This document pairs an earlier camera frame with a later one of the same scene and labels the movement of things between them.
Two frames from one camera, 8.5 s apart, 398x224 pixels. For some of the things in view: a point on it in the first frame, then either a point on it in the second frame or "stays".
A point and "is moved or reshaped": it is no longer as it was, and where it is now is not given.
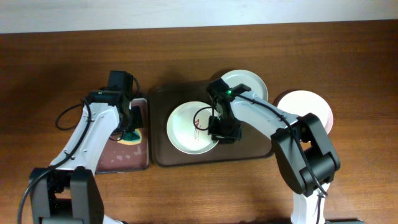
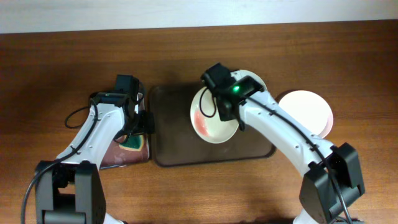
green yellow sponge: [130, 138] is moved or reshaped
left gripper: [138, 118] -> [147, 122]
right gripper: [216, 135] -> [224, 115]
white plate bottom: [301, 103] stays
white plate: [236, 77] stays
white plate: [187, 128] is moved or reshaped
